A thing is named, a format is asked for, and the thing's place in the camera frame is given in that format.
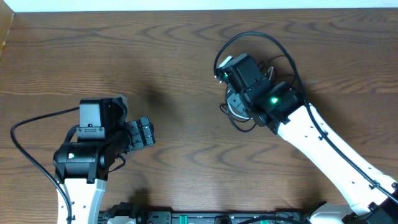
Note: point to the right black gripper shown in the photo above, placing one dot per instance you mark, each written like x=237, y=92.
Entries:
x=236, y=102

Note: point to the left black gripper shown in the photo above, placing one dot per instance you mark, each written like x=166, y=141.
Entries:
x=138, y=139

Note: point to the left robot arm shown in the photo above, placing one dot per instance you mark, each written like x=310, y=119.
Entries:
x=82, y=167

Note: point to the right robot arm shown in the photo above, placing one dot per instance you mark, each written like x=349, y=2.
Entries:
x=371, y=195

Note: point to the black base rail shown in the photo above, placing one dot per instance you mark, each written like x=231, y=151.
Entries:
x=134, y=213

